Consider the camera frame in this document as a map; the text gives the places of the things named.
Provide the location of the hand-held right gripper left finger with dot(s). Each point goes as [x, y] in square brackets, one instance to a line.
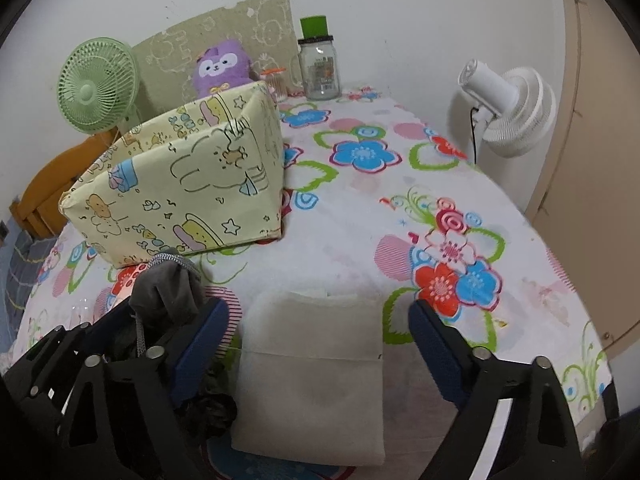
[200, 342]

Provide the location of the floral tablecloth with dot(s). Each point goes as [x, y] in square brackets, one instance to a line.
[350, 220]

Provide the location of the cotton swab container orange lid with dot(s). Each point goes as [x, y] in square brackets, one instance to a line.
[276, 85]

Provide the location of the yellow cartoon fabric storage basket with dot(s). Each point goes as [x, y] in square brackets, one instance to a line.
[175, 195]

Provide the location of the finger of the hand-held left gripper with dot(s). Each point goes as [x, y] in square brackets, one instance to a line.
[117, 325]

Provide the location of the purple plush toy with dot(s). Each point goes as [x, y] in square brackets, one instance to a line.
[220, 67]

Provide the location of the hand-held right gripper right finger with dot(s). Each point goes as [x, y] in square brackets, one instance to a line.
[435, 345]

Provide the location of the white fan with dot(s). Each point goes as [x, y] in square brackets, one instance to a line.
[515, 105]

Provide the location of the green cartoon foam board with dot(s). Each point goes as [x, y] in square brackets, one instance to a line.
[175, 45]

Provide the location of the glass jar mug green lid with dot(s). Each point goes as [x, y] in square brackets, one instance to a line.
[320, 70]

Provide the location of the green desk fan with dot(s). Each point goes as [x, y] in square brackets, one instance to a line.
[95, 85]

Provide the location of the dark grey sock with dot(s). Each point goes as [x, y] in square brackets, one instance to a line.
[165, 290]

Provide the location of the blue plaid bedding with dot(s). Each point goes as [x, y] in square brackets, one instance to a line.
[20, 280]

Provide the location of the orange wooden chair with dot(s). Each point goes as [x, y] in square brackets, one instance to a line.
[55, 185]

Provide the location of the black cloth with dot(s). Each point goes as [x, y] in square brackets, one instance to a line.
[212, 412]

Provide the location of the white cloth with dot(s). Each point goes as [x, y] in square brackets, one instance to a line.
[310, 375]

